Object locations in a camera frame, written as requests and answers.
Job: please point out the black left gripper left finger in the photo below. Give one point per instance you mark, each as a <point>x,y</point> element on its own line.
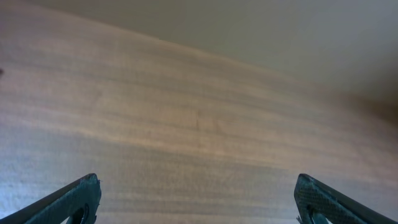
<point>76,202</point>

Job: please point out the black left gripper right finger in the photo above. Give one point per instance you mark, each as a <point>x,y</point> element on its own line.
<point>319,203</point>

